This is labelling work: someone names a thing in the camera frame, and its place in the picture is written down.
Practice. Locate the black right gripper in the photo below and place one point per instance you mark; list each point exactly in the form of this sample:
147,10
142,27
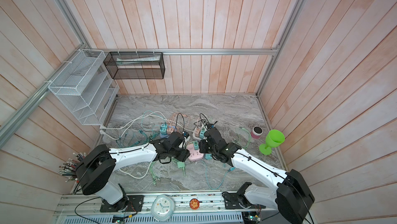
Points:
202,147

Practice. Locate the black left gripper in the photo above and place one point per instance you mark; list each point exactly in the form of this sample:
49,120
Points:
184,155

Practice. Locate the teal USB charger plug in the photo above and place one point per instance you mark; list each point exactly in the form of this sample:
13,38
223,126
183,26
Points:
208,156

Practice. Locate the green USB charger plug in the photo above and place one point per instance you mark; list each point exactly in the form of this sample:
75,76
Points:
181,165

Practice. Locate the pink power strip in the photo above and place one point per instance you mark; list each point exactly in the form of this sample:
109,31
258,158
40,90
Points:
195,154

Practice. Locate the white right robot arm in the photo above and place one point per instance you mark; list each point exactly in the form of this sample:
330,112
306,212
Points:
284,191

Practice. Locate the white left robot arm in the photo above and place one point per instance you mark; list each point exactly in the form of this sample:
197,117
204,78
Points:
94,171

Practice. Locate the blue power strip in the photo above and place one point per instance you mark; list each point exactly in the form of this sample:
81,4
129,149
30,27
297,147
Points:
166,130

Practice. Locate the white power strip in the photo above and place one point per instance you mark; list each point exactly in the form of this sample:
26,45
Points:
198,133

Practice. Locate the pink cylinder speaker black top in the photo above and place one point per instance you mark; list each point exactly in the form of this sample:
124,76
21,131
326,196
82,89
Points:
256,132

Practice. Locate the green plastic goblet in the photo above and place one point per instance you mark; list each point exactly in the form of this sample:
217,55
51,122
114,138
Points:
273,139

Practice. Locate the red round sticker badge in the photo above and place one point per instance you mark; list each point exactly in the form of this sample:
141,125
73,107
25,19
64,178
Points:
194,204

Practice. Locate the white alarm clock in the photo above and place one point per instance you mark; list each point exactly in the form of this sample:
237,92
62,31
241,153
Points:
163,208

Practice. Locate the black mesh basket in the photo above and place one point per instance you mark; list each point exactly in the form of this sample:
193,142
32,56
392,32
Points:
135,65

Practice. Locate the red pen holder with pens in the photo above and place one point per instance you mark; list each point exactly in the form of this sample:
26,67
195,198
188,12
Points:
74,169

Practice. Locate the white wire mesh shelf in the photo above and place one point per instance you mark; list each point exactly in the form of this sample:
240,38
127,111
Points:
84,90

